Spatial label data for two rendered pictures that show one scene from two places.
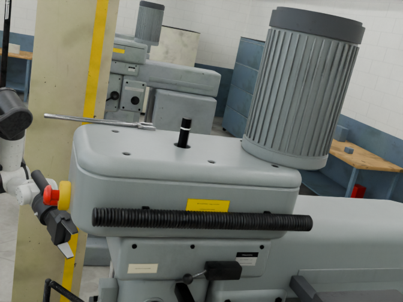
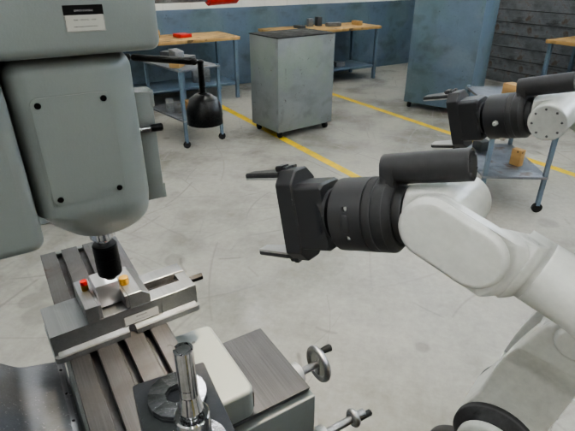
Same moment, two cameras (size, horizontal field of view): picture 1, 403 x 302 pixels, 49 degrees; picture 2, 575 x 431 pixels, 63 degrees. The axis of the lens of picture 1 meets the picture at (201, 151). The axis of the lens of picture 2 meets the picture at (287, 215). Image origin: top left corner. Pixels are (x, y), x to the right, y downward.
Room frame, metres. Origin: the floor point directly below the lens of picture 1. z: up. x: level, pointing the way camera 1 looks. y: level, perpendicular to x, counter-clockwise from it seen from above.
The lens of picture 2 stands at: (1.75, 0.27, 1.74)
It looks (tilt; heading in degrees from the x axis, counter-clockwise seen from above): 28 degrees down; 170
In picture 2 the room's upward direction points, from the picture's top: straight up
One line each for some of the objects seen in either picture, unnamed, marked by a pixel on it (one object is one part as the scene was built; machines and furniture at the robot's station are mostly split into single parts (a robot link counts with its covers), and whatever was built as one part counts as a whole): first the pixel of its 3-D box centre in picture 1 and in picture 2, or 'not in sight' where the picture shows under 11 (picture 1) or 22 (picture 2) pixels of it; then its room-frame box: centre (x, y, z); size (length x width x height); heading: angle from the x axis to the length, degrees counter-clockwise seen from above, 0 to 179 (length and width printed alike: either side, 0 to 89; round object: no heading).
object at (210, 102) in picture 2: not in sight; (204, 108); (0.79, 0.26, 1.49); 0.07 x 0.07 x 0.06
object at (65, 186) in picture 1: (64, 195); not in sight; (0.82, 0.26, 1.76); 0.06 x 0.02 x 0.06; 22
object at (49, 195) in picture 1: (51, 195); not in sight; (0.81, 0.28, 1.76); 0.04 x 0.03 x 0.04; 22
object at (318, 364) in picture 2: not in sight; (308, 368); (0.72, 0.51, 0.66); 0.16 x 0.12 x 0.12; 112
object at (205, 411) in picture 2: not in sight; (192, 415); (1.31, 0.21, 1.22); 0.05 x 0.05 x 0.01
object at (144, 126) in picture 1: (101, 121); not in sight; (0.96, 0.23, 1.89); 0.24 x 0.04 x 0.01; 112
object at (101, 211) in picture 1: (210, 219); not in sight; (0.79, -0.04, 1.79); 0.45 x 0.04 x 0.04; 112
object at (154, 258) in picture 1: (183, 232); (25, 14); (0.92, 0.00, 1.68); 0.34 x 0.24 x 0.10; 112
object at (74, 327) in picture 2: not in sight; (121, 300); (0.77, 0.02, 1.02); 0.35 x 0.15 x 0.11; 115
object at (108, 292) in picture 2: not in sight; (105, 288); (0.78, -0.01, 1.07); 0.06 x 0.05 x 0.06; 25
